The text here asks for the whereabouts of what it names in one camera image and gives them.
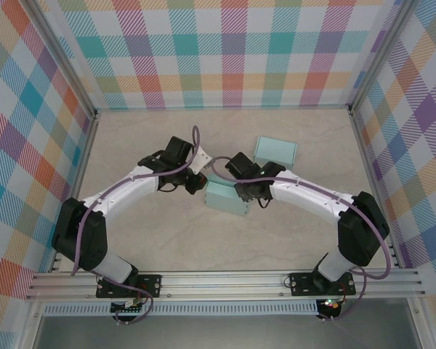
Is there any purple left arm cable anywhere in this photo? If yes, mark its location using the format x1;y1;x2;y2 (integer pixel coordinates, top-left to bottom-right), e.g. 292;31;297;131
71;125;201;326

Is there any aluminium frame post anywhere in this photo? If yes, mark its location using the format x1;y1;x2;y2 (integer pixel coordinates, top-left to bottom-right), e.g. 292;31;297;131
21;0;99;119
347;0;418;112

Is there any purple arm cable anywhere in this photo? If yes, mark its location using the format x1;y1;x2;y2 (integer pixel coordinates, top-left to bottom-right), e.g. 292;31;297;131
71;125;201;326
210;156;392;323

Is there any black connector board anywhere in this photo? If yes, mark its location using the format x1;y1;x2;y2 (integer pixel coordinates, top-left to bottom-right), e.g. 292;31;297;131
110;298;147;314

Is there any light blue paper box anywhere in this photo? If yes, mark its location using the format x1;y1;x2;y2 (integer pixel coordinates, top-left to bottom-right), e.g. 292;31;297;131
253;136;299;171
204;173;251;218

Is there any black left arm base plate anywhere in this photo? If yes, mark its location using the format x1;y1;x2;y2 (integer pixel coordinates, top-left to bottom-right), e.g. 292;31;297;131
96;274;164;298

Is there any slotted white cable tray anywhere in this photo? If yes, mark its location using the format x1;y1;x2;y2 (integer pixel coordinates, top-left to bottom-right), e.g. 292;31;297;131
43;300;319;316

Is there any aluminium floor side rail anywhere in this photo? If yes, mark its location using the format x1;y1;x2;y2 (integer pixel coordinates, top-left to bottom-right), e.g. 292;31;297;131
68;112;101;204
347;107;408;270

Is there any small lit controller board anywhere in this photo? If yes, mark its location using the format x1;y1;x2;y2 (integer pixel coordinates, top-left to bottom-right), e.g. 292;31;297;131
318;297;342;310

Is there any long aluminium base rail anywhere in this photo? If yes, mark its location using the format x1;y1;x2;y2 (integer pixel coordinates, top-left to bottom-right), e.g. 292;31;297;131
25;268;428;301

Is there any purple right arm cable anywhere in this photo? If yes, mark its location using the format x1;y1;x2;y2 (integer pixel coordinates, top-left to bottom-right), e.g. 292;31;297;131
210;156;392;323

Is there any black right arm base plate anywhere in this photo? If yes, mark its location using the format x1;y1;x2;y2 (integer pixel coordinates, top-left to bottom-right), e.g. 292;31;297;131
289;270;357;297

